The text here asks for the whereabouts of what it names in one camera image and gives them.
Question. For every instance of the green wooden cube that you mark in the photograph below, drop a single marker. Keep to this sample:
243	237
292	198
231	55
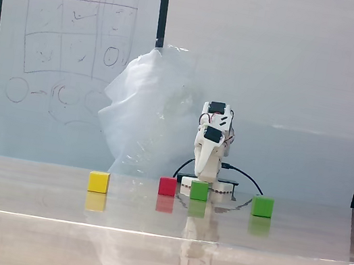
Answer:
199	191
262	206

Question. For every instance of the yellow wooden cube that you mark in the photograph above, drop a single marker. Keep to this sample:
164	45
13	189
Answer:
98	182

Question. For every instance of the black table clamp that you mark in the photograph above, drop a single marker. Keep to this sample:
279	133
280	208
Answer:
230	182

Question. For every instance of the red wooden cube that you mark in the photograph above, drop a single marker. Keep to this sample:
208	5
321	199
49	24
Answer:
167	186

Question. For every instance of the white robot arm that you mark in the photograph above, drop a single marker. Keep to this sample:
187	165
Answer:
221	190

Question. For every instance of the translucent plastic bag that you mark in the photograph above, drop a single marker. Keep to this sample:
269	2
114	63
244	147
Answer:
142	116

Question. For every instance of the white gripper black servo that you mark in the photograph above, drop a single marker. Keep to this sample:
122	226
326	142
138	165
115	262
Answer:
203	154

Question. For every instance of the blank whiteboard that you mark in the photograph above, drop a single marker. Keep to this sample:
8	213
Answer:
274	88

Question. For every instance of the whiteboard with marker drawings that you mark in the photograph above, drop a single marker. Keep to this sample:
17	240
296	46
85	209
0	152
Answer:
64	112

